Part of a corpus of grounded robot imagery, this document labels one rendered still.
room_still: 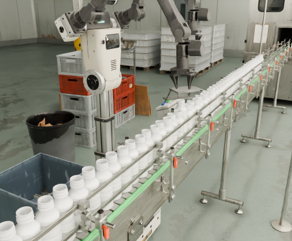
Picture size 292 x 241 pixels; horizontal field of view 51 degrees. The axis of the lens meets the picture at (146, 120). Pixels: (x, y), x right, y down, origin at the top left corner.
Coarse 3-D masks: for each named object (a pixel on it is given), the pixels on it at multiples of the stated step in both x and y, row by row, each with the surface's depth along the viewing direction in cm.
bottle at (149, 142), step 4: (144, 132) 118; (148, 132) 119; (148, 136) 119; (148, 140) 119; (152, 140) 121; (148, 144) 119; (152, 144) 120; (148, 148) 119; (152, 152) 121; (148, 156) 121; (152, 156) 122; (148, 160) 121; (152, 160) 123; (148, 164) 122; (152, 168) 124
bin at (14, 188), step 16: (32, 160) 146; (48, 160) 148; (64, 160) 143; (0, 176) 132; (16, 176) 140; (32, 176) 148; (48, 176) 152; (64, 176) 146; (0, 192) 120; (16, 192) 141; (32, 192) 150; (48, 192) 156; (0, 208) 124; (16, 208) 118; (32, 208) 113
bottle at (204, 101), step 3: (201, 93) 173; (204, 93) 173; (204, 96) 171; (204, 99) 171; (204, 102) 171; (207, 102) 172; (204, 105) 171; (207, 108) 174; (204, 111) 172; (207, 111) 174; (204, 114) 173
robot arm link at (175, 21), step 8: (160, 0) 136; (168, 0) 134; (168, 8) 135; (176, 8) 136; (168, 16) 136; (176, 16) 134; (168, 24) 137; (176, 24) 134; (184, 24) 138; (184, 32) 133
